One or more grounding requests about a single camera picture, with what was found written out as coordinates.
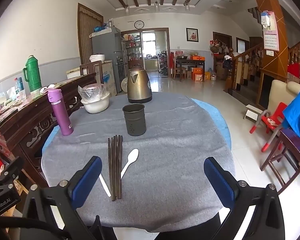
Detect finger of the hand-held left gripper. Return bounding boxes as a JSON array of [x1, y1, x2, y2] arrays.
[[0, 156, 24, 196]]

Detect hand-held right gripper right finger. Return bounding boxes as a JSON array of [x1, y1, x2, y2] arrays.
[[203, 156, 287, 240]]

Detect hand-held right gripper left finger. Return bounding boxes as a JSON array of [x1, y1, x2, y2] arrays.
[[20, 156, 103, 240]]

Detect white plastic spoon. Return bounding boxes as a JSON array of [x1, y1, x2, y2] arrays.
[[120, 148, 139, 180], [99, 174, 112, 197]]

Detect bundle of dark chopsticks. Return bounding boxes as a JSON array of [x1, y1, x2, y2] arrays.
[[108, 135, 123, 202]]

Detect dark grey utensil holder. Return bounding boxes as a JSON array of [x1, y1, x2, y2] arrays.
[[122, 103, 147, 137]]

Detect blue table cover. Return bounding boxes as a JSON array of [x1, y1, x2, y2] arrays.
[[41, 98, 232, 155]]

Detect carved wooden sideboard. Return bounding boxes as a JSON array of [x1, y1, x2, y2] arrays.
[[0, 72, 98, 188]]

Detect grey tablecloth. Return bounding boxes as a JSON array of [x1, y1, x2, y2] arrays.
[[41, 92, 237, 233]]

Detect purple thermos bottle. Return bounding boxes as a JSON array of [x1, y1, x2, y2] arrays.
[[48, 88, 74, 136]]

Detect white plastic bowl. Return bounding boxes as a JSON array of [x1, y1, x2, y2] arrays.
[[81, 92, 110, 114]]

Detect white step stool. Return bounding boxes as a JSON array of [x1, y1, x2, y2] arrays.
[[244, 104, 264, 120]]

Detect dark wooden stool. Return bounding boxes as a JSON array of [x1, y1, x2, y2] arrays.
[[260, 129, 300, 195]]

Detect plastic-wrapped steel pot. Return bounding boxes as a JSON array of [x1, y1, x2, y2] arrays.
[[78, 83, 107, 103]]

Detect red plastic chair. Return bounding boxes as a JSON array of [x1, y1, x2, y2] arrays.
[[249, 102, 289, 152]]

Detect plastic bottle with teal label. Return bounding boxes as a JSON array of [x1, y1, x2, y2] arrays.
[[14, 77, 25, 98]]

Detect blue plastic sheet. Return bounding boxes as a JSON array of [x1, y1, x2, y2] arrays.
[[282, 81, 300, 173]]

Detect small electric fan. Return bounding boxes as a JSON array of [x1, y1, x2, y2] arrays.
[[120, 77, 129, 93]]

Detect white freezer with blue print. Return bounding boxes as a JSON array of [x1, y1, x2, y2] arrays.
[[100, 60, 117, 98]]

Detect green thermos jug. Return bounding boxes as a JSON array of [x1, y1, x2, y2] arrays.
[[23, 55, 42, 92]]

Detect cream armchair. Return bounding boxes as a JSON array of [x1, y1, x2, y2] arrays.
[[267, 79, 300, 110]]

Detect orange cardboard box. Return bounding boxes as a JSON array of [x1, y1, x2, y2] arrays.
[[191, 67, 204, 82]]

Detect bronze electric kettle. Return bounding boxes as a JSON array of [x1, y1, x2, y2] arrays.
[[127, 64, 153, 104]]

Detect cream chest freezer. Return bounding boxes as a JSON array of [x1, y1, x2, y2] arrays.
[[66, 66, 81, 80]]

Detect dark wooden chair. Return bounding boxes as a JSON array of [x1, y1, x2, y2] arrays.
[[79, 60, 103, 78]]

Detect wooden staircase railing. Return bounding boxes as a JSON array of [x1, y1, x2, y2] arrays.
[[224, 37, 300, 93]]

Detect dark wooden side table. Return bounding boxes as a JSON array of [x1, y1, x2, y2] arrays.
[[175, 56, 206, 82]]

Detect white rice cooker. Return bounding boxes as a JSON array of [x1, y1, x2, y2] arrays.
[[89, 54, 105, 63]]

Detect orange wooden pillar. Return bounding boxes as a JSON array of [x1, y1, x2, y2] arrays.
[[249, 0, 288, 110]]

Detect grey refrigerator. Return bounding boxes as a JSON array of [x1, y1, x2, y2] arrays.
[[91, 27, 129, 93]]

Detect kitchen shelf with bottles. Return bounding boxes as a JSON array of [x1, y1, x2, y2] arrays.
[[121, 31, 142, 68]]

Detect brown door curtain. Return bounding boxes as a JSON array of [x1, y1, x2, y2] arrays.
[[77, 3, 104, 65]]

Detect framed wall picture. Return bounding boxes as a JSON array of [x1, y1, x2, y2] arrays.
[[186, 27, 199, 42]]

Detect pink wall calendar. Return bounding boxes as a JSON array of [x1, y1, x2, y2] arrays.
[[260, 10, 280, 52]]

